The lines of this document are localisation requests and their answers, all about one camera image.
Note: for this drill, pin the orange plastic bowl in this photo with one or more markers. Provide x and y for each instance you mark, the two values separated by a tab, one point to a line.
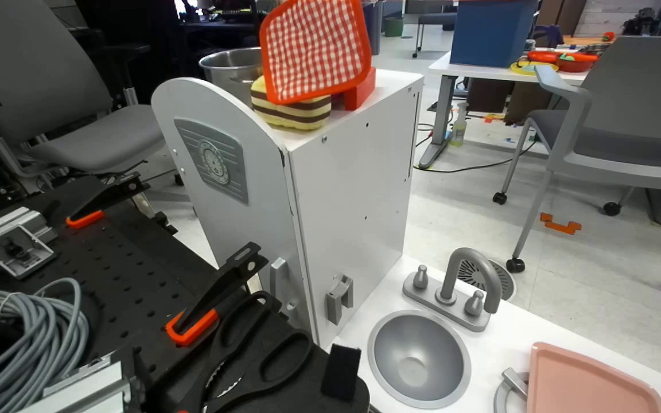
564	58

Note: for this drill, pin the green spray bottle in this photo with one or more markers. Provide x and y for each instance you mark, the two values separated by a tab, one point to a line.
461	126

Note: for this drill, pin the black foam block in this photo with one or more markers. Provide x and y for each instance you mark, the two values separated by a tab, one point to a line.
342	373

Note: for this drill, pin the blue recycling bin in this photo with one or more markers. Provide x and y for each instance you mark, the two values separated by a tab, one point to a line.
376	14

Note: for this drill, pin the white work table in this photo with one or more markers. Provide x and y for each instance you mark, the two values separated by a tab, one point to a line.
470	70

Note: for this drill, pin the silver metal bracket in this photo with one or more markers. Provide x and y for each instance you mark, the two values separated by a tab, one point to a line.
85	385

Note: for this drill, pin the steel cooking pot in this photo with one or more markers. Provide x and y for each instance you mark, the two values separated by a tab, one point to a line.
231	72

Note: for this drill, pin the red checkered pot holder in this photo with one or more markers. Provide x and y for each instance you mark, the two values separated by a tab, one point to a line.
315	48

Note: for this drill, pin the small orange floor tape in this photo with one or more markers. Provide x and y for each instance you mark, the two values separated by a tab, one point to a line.
562	222

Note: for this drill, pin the silver mounting plate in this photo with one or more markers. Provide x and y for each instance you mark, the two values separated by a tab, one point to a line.
14	250

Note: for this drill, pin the blue storage bin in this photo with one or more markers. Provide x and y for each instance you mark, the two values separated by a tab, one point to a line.
492	30

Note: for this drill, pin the grey round floor plate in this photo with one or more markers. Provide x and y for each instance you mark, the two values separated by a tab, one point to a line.
508	280

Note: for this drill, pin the white toy kitchen cabinet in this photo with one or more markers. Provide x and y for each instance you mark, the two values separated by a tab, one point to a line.
346	190

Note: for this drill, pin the yellow striped plush sponge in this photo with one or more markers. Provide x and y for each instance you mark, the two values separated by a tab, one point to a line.
293	116

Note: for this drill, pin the grey toy faucet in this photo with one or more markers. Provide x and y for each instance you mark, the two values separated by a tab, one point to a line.
470	276

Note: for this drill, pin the grey toy sink basin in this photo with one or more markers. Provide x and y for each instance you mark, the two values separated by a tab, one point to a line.
418	358

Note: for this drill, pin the grey padded chair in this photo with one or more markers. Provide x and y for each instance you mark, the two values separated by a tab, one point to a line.
103	139

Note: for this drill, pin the grey office chair with armrests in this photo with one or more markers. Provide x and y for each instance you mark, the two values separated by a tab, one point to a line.
630	116

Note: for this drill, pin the pink plastic plate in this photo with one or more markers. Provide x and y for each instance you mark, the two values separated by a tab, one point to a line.
584	385

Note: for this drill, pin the white toy kitchen counter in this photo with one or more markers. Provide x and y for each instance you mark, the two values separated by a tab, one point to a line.
516	345

